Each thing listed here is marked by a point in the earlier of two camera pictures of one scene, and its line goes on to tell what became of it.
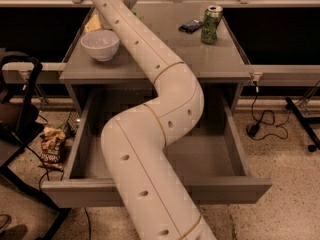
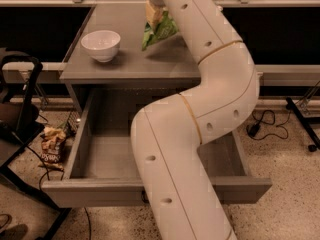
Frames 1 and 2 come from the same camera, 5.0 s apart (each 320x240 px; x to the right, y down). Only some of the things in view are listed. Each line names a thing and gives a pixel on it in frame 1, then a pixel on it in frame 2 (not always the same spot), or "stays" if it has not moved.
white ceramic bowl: (101, 44) stays
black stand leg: (304, 122) stays
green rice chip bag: (140, 17) to (165, 28)
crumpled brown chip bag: (50, 153) stays
